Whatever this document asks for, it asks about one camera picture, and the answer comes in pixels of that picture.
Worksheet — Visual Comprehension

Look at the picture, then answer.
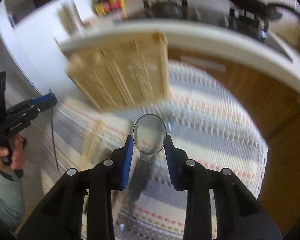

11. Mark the metal spoon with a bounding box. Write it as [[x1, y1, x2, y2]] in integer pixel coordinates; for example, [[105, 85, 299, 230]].
[[129, 114, 167, 203]]

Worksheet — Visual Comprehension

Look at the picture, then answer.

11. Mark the light green sleeve forearm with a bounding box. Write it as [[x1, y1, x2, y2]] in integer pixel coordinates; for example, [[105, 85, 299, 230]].
[[0, 169, 25, 232]]

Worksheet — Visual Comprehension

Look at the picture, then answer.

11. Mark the person's left hand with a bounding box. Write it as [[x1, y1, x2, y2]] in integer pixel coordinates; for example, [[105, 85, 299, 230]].
[[0, 134, 27, 179]]

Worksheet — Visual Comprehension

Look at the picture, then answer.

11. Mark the beige woven utensil basket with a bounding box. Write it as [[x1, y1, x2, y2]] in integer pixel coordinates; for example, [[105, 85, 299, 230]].
[[63, 32, 171, 112]]

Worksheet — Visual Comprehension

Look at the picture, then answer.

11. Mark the steel thermos flask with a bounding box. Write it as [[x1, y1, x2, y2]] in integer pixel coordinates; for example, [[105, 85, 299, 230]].
[[58, 0, 85, 36]]

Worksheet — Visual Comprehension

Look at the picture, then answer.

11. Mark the striped woven table mat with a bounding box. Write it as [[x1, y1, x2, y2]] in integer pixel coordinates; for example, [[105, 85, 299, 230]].
[[41, 61, 268, 239]]

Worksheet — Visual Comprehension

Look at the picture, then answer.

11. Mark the dark soy sauce bottle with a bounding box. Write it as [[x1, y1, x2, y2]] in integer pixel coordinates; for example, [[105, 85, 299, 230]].
[[93, 0, 106, 16]]

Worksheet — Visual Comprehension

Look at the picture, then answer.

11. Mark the black gas stove top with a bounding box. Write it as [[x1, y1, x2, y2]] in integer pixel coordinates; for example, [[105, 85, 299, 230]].
[[135, 0, 291, 60]]

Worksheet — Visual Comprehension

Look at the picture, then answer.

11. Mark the black wok with lid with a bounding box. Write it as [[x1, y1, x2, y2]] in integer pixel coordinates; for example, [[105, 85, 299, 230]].
[[229, 0, 300, 21]]

